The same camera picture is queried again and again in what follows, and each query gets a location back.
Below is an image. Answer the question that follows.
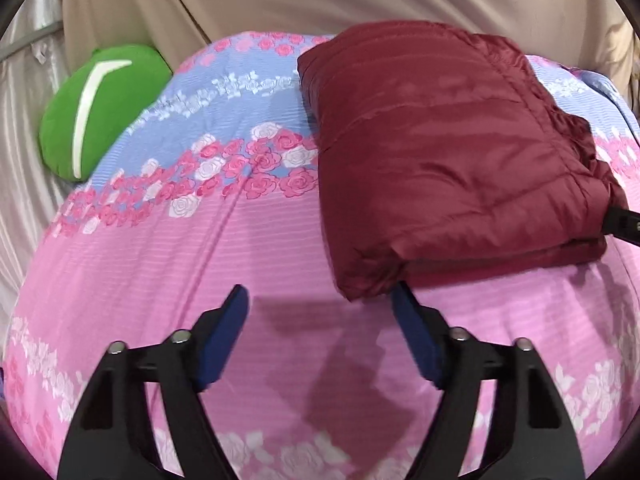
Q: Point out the maroon puffer jacket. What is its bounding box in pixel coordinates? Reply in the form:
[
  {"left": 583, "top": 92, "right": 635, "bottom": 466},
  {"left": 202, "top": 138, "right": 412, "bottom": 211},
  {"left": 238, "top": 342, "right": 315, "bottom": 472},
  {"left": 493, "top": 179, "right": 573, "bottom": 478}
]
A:
[{"left": 297, "top": 21, "right": 627, "bottom": 300}]

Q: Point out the pink floral bed sheet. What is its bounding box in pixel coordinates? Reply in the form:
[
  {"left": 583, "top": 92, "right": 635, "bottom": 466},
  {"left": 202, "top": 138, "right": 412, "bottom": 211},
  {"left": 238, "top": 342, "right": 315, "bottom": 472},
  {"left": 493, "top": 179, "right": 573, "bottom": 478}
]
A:
[{"left": 3, "top": 32, "right": 639, "bottom": 479}]

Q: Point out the beige curtain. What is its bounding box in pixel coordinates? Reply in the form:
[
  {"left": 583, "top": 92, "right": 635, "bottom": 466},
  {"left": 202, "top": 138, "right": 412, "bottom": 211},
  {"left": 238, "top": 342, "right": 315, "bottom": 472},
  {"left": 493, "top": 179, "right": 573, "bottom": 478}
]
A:
[{"left": 62, "top": 0, "right": 639, "bottom": 101}]

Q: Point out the white satin curtain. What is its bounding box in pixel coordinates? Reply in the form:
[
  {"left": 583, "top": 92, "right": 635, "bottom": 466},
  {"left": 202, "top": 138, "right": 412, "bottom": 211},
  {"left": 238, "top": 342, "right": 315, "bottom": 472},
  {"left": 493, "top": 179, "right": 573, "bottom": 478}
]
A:
[{"left": 0, "top": 0, "right": 76, "bottom": 351}]

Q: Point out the green round pillow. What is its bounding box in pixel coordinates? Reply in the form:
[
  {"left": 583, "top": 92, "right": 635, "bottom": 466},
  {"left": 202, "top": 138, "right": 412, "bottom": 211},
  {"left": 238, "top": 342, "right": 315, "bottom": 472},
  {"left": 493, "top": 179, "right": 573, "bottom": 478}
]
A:
[{"left": 38, "top": 44, "right": 172, "bottom": 182}]

